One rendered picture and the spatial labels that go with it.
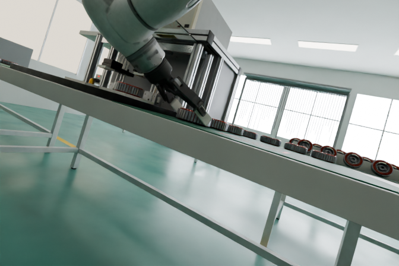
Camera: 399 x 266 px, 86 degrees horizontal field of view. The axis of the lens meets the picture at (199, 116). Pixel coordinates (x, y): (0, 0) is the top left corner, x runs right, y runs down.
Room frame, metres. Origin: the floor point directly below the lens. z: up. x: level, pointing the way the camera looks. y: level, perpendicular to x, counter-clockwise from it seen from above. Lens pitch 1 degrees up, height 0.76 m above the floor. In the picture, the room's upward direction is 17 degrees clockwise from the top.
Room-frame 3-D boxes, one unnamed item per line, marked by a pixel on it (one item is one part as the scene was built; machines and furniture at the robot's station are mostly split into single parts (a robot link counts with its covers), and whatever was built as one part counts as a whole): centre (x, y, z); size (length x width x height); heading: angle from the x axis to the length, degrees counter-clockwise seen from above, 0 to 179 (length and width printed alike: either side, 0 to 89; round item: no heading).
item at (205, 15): (1.17, 0.24, 1.22); 0.44 x 0.39 x 0.20; 61
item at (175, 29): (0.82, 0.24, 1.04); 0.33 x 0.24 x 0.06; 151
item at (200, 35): (1.18, 0.25, 1.09); 0.68 x 0.44 x 0.05; 61
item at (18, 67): (0.91, 0.40, 0.76); 0.64 x 0.47 x 0.02; 61
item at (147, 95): (0.97, 0.23, 0.80); 0.07 x 0.05 x 0.06; 61
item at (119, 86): (0.84, 0.30, 0.80); 0.11 x 0.11 x 0.04
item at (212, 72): (1.12, 0.28, 0.92); 0.66 x 0.01 x 0.30; 61
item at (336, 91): (3.96, -1.49, 0.97); 1.84 x 0.50 x 1.93; 61
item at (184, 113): (0.68, 0.02, 0.77); 0.11 x 0.11 x 0.04
